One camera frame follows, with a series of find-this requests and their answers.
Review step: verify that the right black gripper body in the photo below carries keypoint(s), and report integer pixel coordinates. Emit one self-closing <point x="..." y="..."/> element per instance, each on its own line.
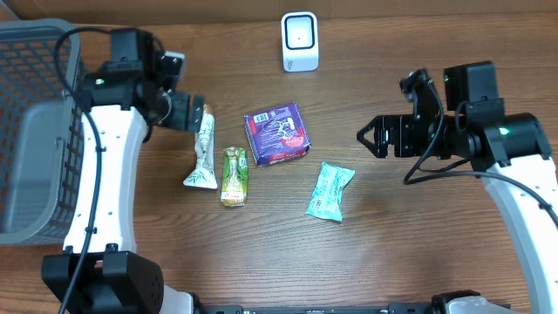
<point x="412" y="135"/>

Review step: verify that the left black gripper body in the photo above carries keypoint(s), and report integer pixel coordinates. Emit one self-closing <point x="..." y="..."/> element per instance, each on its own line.
<point x="193" y="112"/>

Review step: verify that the white tube with gold cap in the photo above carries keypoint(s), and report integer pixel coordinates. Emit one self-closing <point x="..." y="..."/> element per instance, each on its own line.
<point x="203" y="175"/>

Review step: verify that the teal package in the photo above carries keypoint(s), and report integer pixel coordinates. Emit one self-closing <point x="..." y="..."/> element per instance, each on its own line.
<point x="326" y="199"/>

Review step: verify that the purple snack package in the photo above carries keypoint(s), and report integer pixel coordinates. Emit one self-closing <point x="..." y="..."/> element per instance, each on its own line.
<point x="276" y="135"/>

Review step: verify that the green yellow snack pouch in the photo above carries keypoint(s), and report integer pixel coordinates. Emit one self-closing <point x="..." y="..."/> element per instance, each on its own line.
<point x="234" y="187"/>

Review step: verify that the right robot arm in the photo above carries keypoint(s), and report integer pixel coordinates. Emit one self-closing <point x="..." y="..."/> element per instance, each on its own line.
<point x="469" y="134"/>

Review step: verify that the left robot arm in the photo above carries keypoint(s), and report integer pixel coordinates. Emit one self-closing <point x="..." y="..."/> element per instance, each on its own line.
<point x="99" y="269"/>

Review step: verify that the grey plastic basket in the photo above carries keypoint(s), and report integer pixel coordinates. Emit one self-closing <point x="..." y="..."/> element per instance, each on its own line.
<point x="41" y="137"/>

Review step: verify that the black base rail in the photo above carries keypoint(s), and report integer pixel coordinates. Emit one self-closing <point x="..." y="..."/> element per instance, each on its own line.
<point x="394" y="308"/>

